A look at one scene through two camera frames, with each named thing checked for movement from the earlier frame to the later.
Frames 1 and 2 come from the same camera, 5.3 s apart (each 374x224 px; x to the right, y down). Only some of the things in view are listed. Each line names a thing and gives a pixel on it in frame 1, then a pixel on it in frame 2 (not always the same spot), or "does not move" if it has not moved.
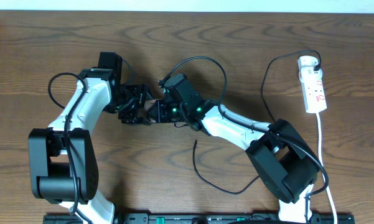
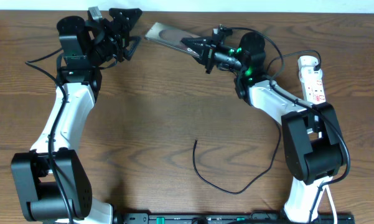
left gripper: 134,104 → 121,38
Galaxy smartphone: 148,103 → 171,37
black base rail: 204,218 does not move
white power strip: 313,89 does not move
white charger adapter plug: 307,63 does not move
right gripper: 158,107 → 208,43
